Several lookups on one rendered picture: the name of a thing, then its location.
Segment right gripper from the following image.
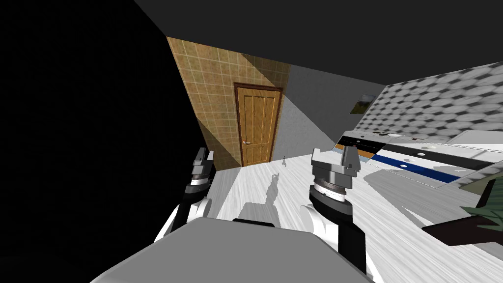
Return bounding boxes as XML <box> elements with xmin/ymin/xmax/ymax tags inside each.
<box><xmin>310</xmin><ymin>145</ymin><xmax>361</xmax><ymax>190</ymax></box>

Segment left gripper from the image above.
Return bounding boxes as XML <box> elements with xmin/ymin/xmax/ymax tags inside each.
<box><xmin>191</xmin><ymin>147</ymin><xmax>215</xmax><ymax>182</ymax></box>

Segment brown wooden door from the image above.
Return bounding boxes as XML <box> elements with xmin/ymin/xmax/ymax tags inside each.
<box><xmin>234</xmin><ymin>82</ymin><xmax>284</xmax><ymax>168</ymax></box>

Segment white kitchen counter cabinets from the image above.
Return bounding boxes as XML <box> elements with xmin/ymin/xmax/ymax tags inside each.
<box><xmin>332</xmin><ymin>129</ymin><xmax>503</xmax><ymax>190</ymax></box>

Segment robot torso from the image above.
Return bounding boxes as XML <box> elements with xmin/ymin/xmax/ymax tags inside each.
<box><xmin>89</xmin><ymin>217</ymin><xmax>375</xmax><ymax>283</ymax></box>

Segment green plant in black pot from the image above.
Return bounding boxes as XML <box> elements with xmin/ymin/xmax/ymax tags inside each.
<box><xmin>421</xmin><ymin>172</ymin><xmax>503</xmax><ymax>248</ymax></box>

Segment dark framed wall picture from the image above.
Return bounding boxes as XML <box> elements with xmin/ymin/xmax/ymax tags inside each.
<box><xmin>349</xmin><ymin>93</ymin><xmax>377</xmax><ymax>115</ymax></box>

